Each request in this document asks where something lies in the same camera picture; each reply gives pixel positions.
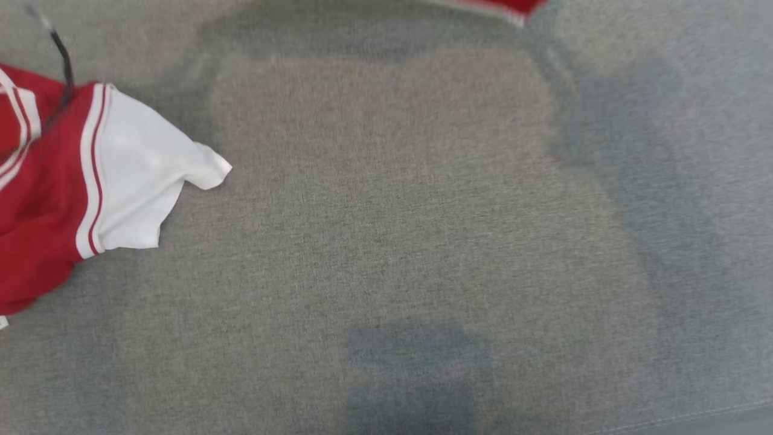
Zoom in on red jersey with white sleeves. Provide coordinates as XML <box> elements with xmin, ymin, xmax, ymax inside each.
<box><xmin>0</xmin><ymin>63</ymin><xmax>233</xmax><ymax>330</ymax></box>

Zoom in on red shorts with white bands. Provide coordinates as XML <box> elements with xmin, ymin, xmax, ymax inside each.
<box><xmin>417</xmin><ymin>0</ymin><xmax>547</xmax><ymax>28</ymax></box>

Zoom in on grey fabric sofa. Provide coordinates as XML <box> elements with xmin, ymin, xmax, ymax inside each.
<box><xmin>0</xmin><ymin>0</ymin><xmax>773</xmax><ymax>435</ymax></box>

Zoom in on black camera cable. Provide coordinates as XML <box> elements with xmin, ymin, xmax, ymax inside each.
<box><xmin>24</xmin><ymin>0</ymin><xmax>76</xmax><ymax>118</ymax></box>

